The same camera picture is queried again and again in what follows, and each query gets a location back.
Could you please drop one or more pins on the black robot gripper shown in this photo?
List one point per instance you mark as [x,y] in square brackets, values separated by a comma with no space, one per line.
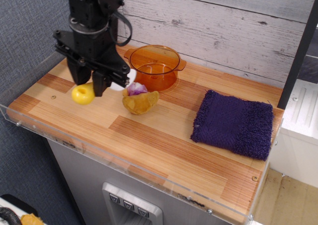
[93,49]

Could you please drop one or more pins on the yellow handled toy knife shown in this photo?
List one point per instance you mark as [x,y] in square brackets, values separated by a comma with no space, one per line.
[84,94]

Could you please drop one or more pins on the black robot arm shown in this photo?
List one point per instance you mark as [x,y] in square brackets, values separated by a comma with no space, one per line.
[92,12]

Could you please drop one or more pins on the purple folded towel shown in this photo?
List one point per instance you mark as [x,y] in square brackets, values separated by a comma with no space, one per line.
[242,127]

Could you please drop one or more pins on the plush taco toy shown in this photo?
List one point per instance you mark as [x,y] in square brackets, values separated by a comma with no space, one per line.
[138,100]

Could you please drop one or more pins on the orange transparent plastic pot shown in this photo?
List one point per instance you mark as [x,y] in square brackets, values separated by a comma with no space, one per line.
[157,66]

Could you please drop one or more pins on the grey toy fridge cabinet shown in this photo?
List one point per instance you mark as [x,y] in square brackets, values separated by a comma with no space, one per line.
[85,177]

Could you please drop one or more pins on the clear acrylic table guard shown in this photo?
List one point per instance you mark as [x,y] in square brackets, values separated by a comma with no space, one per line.
[156,147]

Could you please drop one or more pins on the silver dispenser panel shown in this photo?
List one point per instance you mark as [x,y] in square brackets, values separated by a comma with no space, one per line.
[128,209]

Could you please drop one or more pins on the yellow plush toy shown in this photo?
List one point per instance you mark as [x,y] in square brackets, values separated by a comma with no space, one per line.
[31,219]

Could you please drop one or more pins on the white toy sink counter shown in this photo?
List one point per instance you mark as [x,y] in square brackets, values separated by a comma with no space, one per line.
[295,152]

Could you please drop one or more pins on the black vertical post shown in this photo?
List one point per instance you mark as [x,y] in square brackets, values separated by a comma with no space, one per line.
[299,57]

